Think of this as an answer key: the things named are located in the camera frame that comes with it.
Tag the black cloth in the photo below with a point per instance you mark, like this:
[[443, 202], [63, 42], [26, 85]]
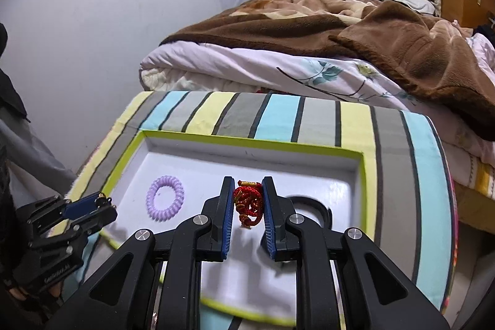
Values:
[[9, 82]]

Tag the person's left hand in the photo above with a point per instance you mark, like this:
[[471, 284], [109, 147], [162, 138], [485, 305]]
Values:
[[17, 295]]

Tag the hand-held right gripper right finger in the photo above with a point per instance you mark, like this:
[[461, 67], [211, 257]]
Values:
[[267, 221]]

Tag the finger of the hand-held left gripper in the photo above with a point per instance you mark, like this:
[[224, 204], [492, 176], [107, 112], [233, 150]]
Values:
[[98, 221], [83, 207]]

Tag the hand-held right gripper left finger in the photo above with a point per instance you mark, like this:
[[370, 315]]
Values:
[[227, 221]]

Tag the grey cloth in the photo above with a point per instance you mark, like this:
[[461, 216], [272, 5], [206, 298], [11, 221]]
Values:
[[31, 156]]

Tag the black bag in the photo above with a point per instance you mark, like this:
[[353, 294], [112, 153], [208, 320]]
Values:
[[485, 29]]

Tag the brown fleece blanket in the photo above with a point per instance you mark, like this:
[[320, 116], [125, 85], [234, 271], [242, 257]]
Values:
[[386, 32]]

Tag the striped mattress cover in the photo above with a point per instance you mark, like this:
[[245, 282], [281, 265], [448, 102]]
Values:
[[321, 121]]

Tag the green cardboard tray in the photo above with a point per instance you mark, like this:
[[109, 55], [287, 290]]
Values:
[[270, 163]]

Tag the yellow mattress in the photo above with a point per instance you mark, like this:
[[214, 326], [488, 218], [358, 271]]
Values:
[[479, 183]]

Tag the white floral quilt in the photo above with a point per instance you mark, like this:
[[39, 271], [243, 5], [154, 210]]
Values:
[[247, 67]]

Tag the black wristband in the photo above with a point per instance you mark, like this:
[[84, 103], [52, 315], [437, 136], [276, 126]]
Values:
[[324, 206]]

